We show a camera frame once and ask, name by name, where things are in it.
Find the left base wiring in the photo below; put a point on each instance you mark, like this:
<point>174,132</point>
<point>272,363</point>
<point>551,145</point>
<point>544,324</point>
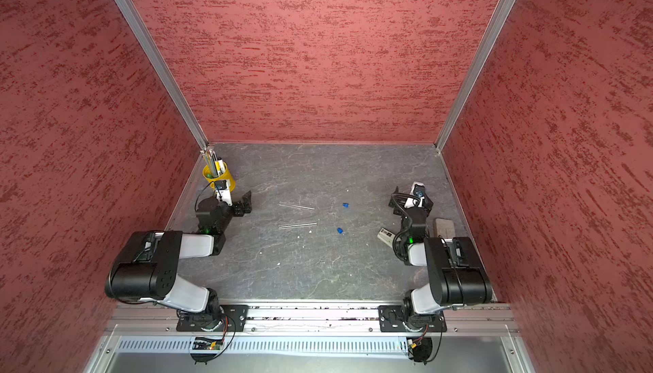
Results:
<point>209,343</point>

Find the clear test tube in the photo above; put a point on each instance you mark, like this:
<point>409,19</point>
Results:
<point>299,225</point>
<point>297,207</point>

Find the grey sponge block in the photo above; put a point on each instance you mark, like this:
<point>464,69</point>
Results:
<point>444,228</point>

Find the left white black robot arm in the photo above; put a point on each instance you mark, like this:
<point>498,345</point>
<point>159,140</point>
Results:
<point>146,269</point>

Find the right base wiring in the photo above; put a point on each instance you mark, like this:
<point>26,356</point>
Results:
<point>422,348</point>

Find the pens in cup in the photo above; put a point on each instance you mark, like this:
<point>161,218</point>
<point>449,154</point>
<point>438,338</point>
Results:
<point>214,164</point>

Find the right aluminium corner post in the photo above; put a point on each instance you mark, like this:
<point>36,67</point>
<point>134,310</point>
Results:
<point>487,43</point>

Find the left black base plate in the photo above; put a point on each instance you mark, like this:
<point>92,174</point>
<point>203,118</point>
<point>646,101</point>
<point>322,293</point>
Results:
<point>234,318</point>

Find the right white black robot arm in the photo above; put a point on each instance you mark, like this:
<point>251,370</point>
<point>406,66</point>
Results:
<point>456,274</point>

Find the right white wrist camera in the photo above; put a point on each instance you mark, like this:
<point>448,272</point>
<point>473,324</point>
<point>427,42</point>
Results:
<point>418,190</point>

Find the left aluminium corner post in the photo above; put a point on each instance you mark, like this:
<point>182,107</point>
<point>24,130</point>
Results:
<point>148,45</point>

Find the white black stapler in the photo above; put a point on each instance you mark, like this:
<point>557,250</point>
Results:
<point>386,236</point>

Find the aluminium corner post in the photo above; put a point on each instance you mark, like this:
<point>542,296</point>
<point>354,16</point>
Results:
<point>487,43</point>
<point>148,45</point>

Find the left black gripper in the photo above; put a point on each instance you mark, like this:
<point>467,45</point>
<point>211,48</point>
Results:
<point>239,210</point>

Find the yellow pen cup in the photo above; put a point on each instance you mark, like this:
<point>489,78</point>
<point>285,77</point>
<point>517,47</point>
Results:
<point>225,177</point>

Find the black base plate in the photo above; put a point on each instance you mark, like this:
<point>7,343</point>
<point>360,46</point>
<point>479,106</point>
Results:
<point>396,318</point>
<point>234,318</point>

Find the base wiring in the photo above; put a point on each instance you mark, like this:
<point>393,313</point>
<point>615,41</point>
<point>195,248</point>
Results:
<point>422,348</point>
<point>209,343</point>

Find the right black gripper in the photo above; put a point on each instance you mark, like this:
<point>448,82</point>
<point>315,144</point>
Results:
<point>428,205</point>

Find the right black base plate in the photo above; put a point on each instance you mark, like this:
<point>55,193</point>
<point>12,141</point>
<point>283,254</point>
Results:
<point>396,318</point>

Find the aluminium front rail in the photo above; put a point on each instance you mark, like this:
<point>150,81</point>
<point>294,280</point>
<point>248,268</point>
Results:
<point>315,318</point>

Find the white slotted cable duct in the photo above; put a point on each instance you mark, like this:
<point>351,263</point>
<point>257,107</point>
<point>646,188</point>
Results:
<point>382,347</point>

